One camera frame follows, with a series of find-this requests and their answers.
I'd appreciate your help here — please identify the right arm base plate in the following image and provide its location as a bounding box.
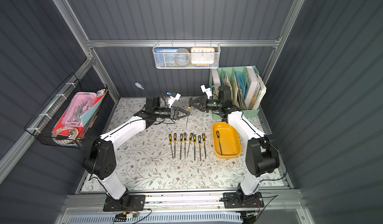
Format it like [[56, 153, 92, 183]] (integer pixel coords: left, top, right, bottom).
[[219, 192, 264, 209]]

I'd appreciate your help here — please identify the white vented panel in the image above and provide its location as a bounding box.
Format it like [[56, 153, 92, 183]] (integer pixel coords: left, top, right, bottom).
[[63, 211, 243, 224]]

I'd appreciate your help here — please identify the white binder right side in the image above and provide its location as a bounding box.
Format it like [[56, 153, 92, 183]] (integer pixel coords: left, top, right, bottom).
[[251, 74, 267, 110]]

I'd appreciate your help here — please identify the pink plastic tool case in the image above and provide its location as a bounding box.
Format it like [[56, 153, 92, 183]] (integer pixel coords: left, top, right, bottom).
[[61, 92, 97, 127]]

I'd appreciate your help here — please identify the blue box in basket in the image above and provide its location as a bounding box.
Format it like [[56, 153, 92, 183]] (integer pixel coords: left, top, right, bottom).
[[153, 47, 178, 68]]

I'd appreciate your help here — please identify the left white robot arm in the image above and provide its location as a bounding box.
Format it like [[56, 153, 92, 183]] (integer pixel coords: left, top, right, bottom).
[[83, 93, 191, 201]]

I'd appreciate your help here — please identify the green desktop file organizer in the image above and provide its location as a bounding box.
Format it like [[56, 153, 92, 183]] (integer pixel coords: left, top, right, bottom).
[[209, 66, 259, 119]]

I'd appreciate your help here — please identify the silver ring in basket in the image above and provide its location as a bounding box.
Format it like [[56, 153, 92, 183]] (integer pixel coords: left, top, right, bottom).
[[53, 126, 80, 141]]

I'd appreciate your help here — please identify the yellow white alarm clock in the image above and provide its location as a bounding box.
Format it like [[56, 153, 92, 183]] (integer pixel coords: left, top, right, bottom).
[[190, 47, 215, 65]]

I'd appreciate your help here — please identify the yellow plastic storage tray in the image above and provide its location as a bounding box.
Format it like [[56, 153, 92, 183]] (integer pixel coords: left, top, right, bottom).
[[212, 122, 242, 159]]

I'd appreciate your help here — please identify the black wire wall basket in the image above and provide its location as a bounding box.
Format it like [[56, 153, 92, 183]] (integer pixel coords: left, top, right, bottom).
[[25, 74, 109, 148]]

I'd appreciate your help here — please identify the grey tape roll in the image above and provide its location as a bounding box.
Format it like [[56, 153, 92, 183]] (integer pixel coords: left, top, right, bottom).
[[174, 48, 191, 67]]

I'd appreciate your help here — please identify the white book in organizer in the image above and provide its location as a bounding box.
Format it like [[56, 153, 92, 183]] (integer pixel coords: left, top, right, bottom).
[[211, 69, 221, 91]]

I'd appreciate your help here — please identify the white wire hanging basket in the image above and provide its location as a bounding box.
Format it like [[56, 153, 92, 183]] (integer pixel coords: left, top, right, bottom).
[[152, 43, 221, 69]]

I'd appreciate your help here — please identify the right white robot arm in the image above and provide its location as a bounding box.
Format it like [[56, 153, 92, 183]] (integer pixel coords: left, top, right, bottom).
[[189, 84, 280, 202]]

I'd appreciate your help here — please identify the blue small desk lamp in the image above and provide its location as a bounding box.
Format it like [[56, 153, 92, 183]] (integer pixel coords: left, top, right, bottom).
[[134, 82, 149, 96]]

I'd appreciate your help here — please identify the thin round needle file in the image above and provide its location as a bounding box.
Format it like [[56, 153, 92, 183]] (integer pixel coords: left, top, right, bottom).
[[202, 133, 207, 159]]

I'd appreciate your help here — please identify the aluminium front rail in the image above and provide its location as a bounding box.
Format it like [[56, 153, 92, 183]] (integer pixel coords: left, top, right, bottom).
[[59, 189, 307, 215]]

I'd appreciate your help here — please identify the black yellow file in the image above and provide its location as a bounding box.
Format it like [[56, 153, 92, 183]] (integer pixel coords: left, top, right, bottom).
[[193, 134, 196, 161], [180, 133, 184, 160], [183, 132, 187, 159], [185, 105, 191, 129], [173, 133, 177, 158], [187, 133, 193, 157], [216, 130, 223, 156], [198, 135, 202, 161]]

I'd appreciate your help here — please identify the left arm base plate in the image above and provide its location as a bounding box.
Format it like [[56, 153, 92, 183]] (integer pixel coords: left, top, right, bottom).
[[103, 195, 146, 212]]

